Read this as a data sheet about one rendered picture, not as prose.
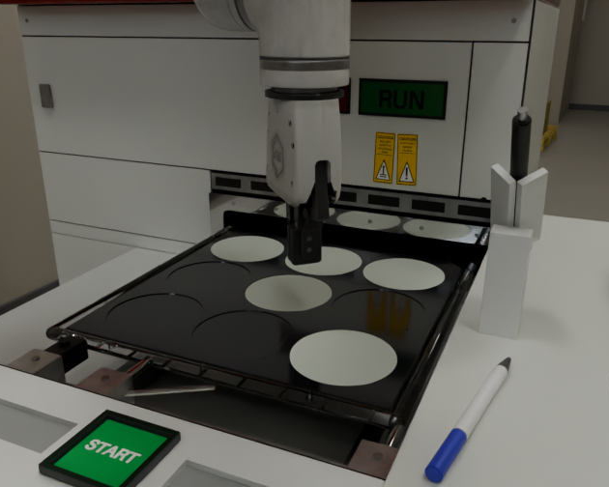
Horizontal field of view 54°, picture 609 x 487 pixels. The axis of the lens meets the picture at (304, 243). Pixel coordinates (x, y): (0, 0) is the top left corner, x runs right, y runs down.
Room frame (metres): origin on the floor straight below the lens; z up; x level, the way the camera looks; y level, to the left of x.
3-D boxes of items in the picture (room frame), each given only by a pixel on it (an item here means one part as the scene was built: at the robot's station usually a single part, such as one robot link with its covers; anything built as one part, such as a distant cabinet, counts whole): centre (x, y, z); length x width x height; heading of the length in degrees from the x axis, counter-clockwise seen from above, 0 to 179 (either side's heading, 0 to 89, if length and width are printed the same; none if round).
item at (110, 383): (0.42, 0.18, 0.89); 0.08 x 0.03 x 0.03; 156
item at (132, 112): (0.92, 0.10, 1.02); 0.81 x 0.03 x 0.40; 66
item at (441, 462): (0.32, -0.11, 0.97); 0.14 x 0.01 x 0.01; 147
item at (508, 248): (0.44, -0.16, 1.03); 0.06 x 0.04 x 0.13; 156
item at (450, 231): (0.84, -0.05, 0.89); 0.44 x 0.02 x 0.10; 66
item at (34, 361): (0.45, 0.25, 0.89); 0.08 x 0.03 x 0.03; 156
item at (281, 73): (0.59, 0.00, 1.15); 0.09 x 0.08 x 0.03; 19
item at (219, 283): (0.64, 0.02, 0.90); 0.34 x 0.34 x 0.01; 66
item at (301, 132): (0.59, 0.00, 1.09); 0.10 x 0.07 x 0.11; 19
